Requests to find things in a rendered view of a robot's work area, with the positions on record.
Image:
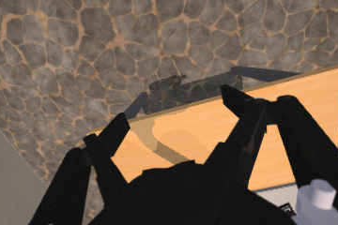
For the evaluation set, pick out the black rectangular nest pad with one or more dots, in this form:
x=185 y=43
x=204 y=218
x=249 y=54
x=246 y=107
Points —
x=288 y=209

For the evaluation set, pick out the grey base plate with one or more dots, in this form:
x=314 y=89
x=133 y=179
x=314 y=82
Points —
x=280 y=195

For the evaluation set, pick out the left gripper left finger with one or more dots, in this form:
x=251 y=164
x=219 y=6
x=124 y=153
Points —
x=64 y=201

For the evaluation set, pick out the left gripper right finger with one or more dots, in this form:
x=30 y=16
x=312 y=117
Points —
x=312 y=155

